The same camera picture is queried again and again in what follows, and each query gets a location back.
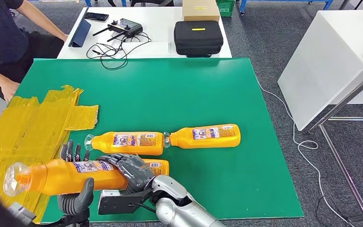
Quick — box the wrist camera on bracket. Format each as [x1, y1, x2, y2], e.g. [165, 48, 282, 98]
[7, 202, 37, 226]
[97, 189, 151, 216]

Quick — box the black cable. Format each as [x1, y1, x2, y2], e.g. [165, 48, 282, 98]
[86, 31, 152, 71]

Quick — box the dark blue tablet case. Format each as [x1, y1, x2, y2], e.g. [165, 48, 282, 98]
[68, 19, 92, 48]

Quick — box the black smartphone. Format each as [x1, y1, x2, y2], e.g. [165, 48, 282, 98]
[84, 12, 110, 22]

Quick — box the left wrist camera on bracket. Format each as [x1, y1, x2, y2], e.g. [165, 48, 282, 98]
[7, 202, 37, 226]

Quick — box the yellow taped cardboard sheet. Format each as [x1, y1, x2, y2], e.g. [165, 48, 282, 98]
[0, 84, 100, 224]

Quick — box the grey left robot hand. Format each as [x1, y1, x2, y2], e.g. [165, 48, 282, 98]
[57, 140, 95, 217]

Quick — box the steel stand frame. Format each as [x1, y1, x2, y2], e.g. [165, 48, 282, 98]
[306, 53, 363, 224]

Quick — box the black office chair base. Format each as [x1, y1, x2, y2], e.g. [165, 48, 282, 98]
[108, 0, 175, 8]

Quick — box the black carrying case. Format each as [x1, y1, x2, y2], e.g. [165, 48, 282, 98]
[173, 20, 225, 58]

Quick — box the orange detergent bottle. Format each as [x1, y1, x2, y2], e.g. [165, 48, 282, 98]
[164, 123, 242, 150]
[84, 131, 165, 157]
[3, 158, 131, 197]
[139, 158, 170, 177]

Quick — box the green plastic crate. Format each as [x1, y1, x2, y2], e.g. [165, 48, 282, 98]
[215, 0, 236, 18]

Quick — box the green table mat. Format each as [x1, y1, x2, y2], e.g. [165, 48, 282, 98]
[15, 57, 304, 224]

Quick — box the brown cardboard box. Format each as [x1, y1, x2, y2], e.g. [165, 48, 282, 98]
[182, 0, 221, 22]

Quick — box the person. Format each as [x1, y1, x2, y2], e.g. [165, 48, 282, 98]
[0, 0, 69, 103]

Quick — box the black remote controller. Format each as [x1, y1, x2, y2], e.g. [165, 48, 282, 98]
[92, 18, 144, 43]

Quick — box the white floor cable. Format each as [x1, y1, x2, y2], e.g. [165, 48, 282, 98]
[256, 77, 354, 227]

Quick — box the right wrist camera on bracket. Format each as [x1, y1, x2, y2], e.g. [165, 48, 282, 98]
[97, 189, 151, 216]

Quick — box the blue metal frame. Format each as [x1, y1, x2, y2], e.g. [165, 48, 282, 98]
[84, 0, 128, 8]
[238, 0, 335, 16]

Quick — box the large white table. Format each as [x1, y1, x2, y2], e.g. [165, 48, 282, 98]
[277, 10, 363, 132]

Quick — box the person's right hand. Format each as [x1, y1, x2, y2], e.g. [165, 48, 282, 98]
[0, 79, 21, 103]

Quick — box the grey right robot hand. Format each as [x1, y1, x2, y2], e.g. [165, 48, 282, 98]
[96, 153, 156, 195]

